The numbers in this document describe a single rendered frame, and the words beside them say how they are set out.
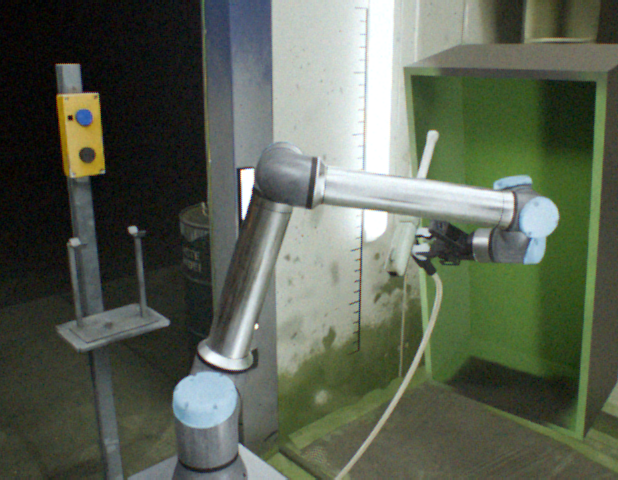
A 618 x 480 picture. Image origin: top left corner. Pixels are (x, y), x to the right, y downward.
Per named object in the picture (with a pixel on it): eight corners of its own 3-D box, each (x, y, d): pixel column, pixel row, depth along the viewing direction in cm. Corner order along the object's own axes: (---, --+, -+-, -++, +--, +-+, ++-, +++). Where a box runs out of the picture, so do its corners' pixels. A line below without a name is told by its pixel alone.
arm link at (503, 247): (546, 218, 153) (550, 256, 156) (498, 219, 161) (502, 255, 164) (534, 232, 146) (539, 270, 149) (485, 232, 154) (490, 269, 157)
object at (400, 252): (429, 308, 175) (395, 266, 160) (414, 307, 178) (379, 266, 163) (464, 172, 197) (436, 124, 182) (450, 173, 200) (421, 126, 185)
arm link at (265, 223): (176, 416, 160) (256, 138, 139) (188, 382, 176) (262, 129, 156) (232, 431, 161) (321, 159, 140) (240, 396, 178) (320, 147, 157)
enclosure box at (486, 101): (470, 336, 261) (459, 44, 210) (617, 381, 222) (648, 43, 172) (426, 382, 238) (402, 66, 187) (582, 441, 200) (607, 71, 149)
